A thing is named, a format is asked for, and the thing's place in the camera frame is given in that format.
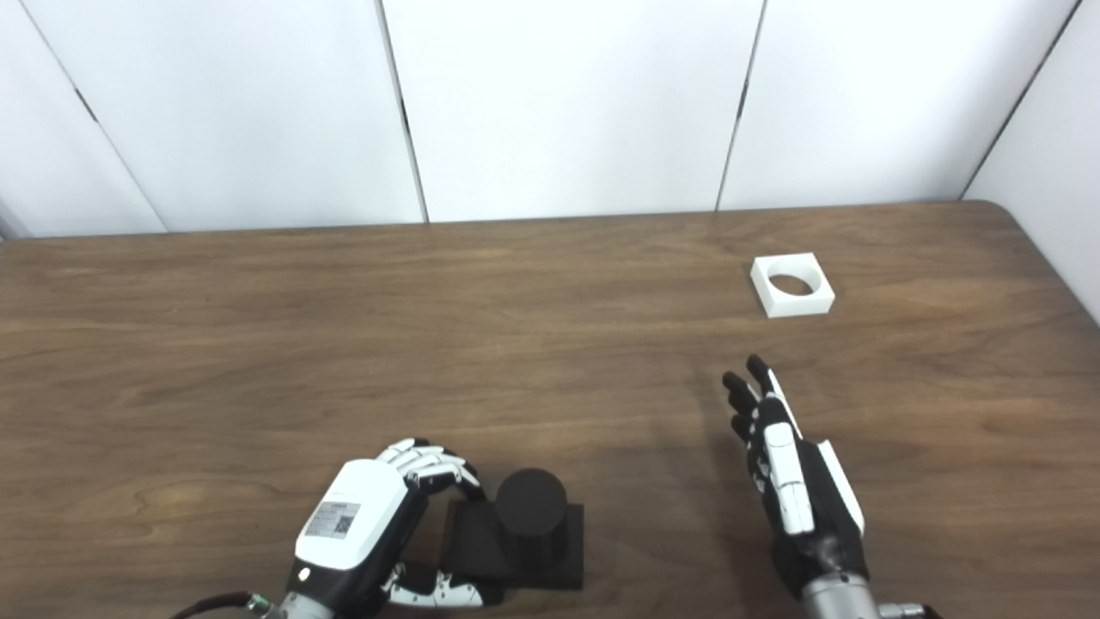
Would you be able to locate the white and black right hand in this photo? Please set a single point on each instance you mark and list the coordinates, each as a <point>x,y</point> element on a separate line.
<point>808,516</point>

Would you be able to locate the white and black left hand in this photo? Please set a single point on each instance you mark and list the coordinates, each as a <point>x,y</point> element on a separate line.
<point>357,520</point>

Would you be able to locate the black peg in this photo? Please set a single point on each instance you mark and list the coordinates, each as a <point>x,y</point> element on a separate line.
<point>533,507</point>

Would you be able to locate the white square piece with hole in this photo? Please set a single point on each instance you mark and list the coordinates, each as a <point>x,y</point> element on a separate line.
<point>803,304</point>

